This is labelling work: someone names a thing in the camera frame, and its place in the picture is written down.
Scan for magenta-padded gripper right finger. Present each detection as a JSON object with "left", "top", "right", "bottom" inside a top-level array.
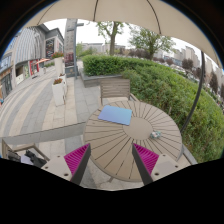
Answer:
[{"left": 131, "top": 142, "right": 184, "bottom": 187}]

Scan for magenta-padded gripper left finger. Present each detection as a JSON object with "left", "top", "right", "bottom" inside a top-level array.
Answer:
[{"left": 40, "top": 142, "right": 92, "bottom": 186}]

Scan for transparent computer mouse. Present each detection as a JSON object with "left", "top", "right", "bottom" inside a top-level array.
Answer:
[{"left": 149, "top": 130, "right": 163, "bottom": 140}]

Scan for blue mouse pad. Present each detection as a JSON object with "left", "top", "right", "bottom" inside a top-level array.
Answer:
[{"left": 97, "top": 104, "right": 134, "bottom": 127}]

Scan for grey low ledge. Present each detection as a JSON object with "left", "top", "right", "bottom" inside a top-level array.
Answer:
[{"left": 0, "top": 121, "right": 87, "bottom": 146}]

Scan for chair with dark bag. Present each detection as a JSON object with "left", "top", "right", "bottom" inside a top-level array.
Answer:
[{"left": 1, "top": 138, "right": 51, "bottom": 168}]

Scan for white planter with flowers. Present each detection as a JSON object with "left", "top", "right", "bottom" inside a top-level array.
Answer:
[
  {"left": 51, "top": 52, "right": 66, "bottom": 78},
  {"left": 51, "top": 77, "right": 68, "bottom": 107}
]

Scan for green hedge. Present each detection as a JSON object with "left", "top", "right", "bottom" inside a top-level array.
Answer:
[{"left": 81, "top": 54, "right": 224, "bottom": 164}]

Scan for brown slatted chair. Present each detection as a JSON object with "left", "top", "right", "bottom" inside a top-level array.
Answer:
[{"left": 99, "top": 78, "right": 140, "bottom": 106}]

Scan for dark curved parasol pole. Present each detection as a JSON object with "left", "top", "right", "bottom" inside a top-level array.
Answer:
[{"left": 176, "top": 50, "right": 206, "bottom": 163}]

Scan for orange street parasol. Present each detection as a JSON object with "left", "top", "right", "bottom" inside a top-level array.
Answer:
[{"left": 34, "top": 58, "right": 51, "bottom": 67}]

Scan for distant apartment buildings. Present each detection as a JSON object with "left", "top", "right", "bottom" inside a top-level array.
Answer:
[{"left": 151, "top": 44, "right": 224, "bottom": 85}]

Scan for tall grey sign pillar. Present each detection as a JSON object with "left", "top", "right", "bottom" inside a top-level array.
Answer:
[{"left": 63, "top": 18, "right": 85, "bottom": 79}]

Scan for leafy round tree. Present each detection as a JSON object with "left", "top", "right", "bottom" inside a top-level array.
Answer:
[{"left": 128, "top": 26, "right": 176, "bottom": 61}]

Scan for grey shopfront building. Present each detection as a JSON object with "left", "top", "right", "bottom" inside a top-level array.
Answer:
[{"left": 0, "top": 23, "right": 65, "bottom": 101}]

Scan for sparse-leaved tree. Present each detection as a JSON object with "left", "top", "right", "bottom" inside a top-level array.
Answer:
[{"left": 96, "top": 21, "right": 130, "bottom": 56}]

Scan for beige parasol canopy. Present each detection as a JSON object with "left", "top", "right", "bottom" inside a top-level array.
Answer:
[{"left": 23, "top": 0, "right": 223, "bottom": 68}]

